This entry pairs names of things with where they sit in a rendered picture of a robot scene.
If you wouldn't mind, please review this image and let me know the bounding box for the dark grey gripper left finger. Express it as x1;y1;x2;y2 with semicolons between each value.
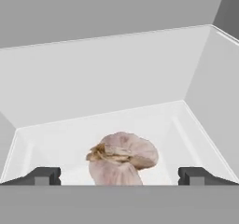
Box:
0;166;62;187

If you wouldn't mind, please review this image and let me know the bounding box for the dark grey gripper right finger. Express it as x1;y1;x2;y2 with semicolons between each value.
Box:
177;166;239;187

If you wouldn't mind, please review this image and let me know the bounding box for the pale pink garlic bulb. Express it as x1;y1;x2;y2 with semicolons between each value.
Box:
85;132;160;186

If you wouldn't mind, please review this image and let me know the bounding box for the white tupperware container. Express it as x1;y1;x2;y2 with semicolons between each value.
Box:
0;23;239;186

